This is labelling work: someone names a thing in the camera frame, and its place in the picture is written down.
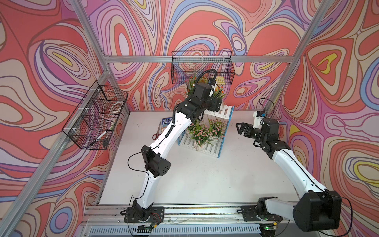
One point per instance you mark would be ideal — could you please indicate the yellow sponge in basket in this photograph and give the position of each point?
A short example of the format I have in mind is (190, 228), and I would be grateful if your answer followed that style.
(220, 81)

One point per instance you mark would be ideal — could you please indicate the white marker in basket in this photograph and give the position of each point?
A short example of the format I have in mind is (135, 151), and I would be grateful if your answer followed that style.
(98, 138)

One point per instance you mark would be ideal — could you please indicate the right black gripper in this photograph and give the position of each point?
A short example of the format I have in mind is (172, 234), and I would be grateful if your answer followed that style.
(248, 128)

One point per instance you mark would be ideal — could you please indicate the black wire basket wall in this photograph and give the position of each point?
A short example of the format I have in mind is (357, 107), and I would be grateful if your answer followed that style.
(188, 63)
(99, 111)

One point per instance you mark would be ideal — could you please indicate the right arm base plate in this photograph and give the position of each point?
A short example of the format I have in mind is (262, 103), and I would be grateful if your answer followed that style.
(250, 214)

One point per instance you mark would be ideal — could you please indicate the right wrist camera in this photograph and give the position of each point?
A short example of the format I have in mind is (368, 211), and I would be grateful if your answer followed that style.
(258, 118)

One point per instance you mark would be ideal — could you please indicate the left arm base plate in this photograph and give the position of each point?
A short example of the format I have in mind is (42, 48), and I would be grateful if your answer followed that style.
(154, 214)

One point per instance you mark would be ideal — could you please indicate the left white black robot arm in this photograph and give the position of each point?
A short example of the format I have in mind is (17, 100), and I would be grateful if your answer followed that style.
(154, 156)

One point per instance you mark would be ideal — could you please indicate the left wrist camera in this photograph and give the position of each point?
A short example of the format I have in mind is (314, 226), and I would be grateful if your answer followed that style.
(212, 82)

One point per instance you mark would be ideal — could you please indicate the blue treehouse book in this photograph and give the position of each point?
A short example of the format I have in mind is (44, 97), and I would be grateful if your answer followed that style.
(165, 123)

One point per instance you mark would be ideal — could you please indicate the black wire basket back wall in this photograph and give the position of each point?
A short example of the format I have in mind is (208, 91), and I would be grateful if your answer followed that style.
(188, 63)

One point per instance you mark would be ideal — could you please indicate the pink flower potted plant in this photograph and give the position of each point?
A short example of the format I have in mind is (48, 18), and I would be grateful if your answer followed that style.
(194, 127)
(201, 139)
(217, 128)

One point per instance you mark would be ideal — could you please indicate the black wire basket left wall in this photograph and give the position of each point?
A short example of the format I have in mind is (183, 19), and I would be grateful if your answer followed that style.
(99, 111)

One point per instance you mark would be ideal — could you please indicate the orange flower potted plant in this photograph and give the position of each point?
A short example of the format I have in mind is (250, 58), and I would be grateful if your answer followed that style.
(219, 92)

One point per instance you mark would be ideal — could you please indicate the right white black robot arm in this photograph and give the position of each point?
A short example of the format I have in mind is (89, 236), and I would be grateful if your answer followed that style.
(318, 208)

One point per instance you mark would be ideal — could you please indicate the aluminium front rail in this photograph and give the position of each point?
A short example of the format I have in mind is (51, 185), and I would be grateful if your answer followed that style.
(189, 220)

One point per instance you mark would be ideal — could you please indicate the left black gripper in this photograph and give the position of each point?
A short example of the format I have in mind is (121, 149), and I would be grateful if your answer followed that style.
(215, 103)

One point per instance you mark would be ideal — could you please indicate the red handled scissors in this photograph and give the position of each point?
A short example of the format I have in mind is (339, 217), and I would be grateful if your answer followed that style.
(158, 132)

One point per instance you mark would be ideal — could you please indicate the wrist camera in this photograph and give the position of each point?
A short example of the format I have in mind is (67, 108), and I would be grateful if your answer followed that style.
(258, 118)
(212, 82)

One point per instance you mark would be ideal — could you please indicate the red flower potted plant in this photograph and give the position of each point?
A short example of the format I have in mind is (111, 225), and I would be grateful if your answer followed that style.
(191, 85)

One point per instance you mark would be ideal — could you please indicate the blue white wooden rack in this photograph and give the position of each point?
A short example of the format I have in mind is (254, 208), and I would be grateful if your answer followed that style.
(215, 147)

